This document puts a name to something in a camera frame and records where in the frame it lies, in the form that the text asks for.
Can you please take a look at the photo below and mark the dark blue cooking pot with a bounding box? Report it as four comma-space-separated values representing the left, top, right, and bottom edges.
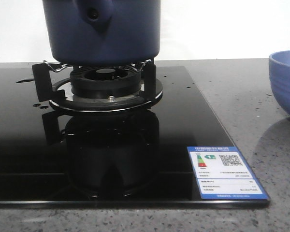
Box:
43, 0, 161, 66

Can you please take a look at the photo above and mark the light blue ribbed bowl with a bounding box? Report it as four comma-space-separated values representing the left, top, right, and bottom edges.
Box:
269, 50, 290, 115

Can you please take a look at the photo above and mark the black pot support grate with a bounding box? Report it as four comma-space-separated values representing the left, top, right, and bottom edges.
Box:
32, 59, 162, 113

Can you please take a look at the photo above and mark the black round gas burner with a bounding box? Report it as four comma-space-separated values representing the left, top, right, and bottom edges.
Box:
70, 66, 141, 99

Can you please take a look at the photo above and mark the blue energy efficiency label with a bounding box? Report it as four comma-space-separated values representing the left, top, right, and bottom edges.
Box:
187, 146, 269, 200

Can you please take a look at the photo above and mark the black glass gas cooktop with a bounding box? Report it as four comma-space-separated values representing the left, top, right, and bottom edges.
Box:
0, 67, 270, 208

